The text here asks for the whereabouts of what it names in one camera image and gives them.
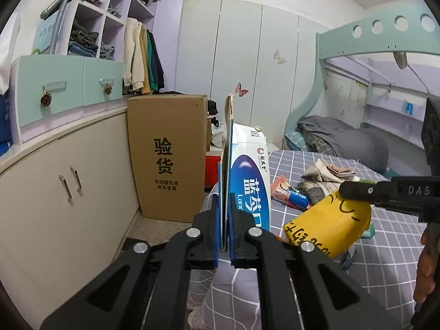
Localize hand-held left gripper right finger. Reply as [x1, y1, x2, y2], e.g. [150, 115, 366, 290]
[227, 192, 413, 330]

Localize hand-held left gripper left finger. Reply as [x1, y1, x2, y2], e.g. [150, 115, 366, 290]
[39, 194, 221, 330]

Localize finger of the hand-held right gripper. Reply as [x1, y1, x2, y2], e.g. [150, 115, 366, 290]
[340, 178, 393, 210]

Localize yellow paper bag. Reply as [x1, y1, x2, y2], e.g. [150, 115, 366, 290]
[282, 189, 373, 259]

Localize blue white toothpaste box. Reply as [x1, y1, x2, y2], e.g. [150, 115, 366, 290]
[218, 94, 272, 251]

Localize person's right hand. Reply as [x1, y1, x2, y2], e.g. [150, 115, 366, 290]
[412, 229, 440, 305]

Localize crumpled beige paper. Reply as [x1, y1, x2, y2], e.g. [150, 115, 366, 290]
[302, 159, 360, 183]

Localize crumpled newspaper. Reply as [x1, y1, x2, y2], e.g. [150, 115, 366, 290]
[297, 179, 342, 206]

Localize grey blanket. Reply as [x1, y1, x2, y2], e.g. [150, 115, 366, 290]
[297, 115, 391, 173]

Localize dark blue wrapper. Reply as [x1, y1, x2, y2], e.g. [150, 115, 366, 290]
[287, 187, 312, 211]

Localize grey checked bed sheet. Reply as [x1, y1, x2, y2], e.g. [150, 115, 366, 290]
[199, 149, 440, 330]

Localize red snack packet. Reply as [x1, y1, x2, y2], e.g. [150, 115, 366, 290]
[270, 175, 293, 207]

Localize red storage box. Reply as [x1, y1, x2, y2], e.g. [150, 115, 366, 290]
[205, 144, 225, 192]

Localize blue white snack packet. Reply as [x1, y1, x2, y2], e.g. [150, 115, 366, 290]
[338, 246, 359, 273]

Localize blue plaid quilt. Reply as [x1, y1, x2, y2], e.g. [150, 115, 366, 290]
[283, 131, 339, 156]

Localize large cardboard box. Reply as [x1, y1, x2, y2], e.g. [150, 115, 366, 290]
[126, 94, 209, 224]

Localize white plastic bag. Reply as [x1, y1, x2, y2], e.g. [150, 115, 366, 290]
[210, 122, 227, 149]

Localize black cloth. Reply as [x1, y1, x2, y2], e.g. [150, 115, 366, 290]
[207, 100, 221, 128]

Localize white low cabinet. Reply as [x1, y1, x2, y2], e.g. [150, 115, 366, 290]
[0, 105, 145, 318]

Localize yellow hanging garment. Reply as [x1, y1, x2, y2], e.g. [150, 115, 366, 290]
[140, 24, 152, 95]

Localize navy hanging garment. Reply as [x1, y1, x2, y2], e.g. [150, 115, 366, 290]
[150, 31, 166, 92]

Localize green hanging garment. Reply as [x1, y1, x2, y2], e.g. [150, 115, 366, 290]
[146, 29, 159, 92]

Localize white wardrobe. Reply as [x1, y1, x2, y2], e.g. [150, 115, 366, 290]
[151, 0, 331, 147]

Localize cream hanging jacket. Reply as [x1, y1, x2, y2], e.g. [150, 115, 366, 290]
[123, 18, 145, 94]

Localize teal drawer unit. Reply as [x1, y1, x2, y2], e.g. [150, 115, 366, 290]
[10, 55, 125, 145]

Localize folded dark clothes stack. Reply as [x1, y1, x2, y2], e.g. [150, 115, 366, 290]
[68, 22, 101, 58]

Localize blue shopping bag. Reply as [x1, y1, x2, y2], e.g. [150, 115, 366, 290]
[0, 91, 13, 156]

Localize teal storage box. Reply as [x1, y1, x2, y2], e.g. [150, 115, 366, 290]
[32, 14, 75, 56]

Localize white shopping bag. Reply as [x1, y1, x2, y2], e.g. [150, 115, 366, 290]
[0, 13, 22, 94]

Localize metal pole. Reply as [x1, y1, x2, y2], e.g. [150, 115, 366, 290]
[40, 0, 101, 55]

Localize teal bunk bed frame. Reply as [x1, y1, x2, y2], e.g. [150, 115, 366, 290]
[285, 5, 440, 152]

